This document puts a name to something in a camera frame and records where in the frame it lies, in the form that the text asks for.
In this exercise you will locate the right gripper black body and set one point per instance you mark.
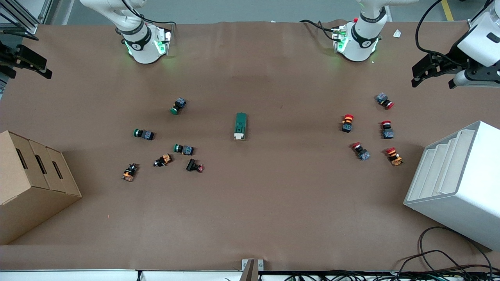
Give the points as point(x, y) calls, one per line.
point(8, 57)

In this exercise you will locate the green rectangular relay block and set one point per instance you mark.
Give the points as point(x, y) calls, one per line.
point(240, 126)

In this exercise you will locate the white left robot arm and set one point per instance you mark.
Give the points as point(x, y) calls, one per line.
point(359, 43)

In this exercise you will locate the small white paper scrap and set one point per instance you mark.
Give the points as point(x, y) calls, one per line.
point(397, 33)

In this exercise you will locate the red push button blue base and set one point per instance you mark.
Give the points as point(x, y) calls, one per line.
point(387, 129)
point(384, 100)
point(361, 151)

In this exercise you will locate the red mushroom button orange base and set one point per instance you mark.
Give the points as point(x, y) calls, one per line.
point(394, 156)
point(347, 123)

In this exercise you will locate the brown cardboard box with slots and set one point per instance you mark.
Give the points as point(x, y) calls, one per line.
point(35, 183)

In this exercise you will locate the white stepped plastic bin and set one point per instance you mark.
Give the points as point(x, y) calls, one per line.
point(465, 195)

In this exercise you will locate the green push button blue base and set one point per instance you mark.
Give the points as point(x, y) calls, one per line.
point(183, 149)
point(179, 105)
point(143, 134)

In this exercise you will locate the black square button red base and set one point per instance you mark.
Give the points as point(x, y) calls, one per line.
point(193, 165)

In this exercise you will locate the brown paper table cover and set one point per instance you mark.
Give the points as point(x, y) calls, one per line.
point(250, 203)

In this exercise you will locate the aluminium frame profile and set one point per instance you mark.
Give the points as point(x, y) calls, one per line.
point(23, 11)

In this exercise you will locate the black selector switch orange base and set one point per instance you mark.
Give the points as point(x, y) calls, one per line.
point(163, 160)
point(129, 172)

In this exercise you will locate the grey metal camera bracket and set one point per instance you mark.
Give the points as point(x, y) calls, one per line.
point(251, 269)

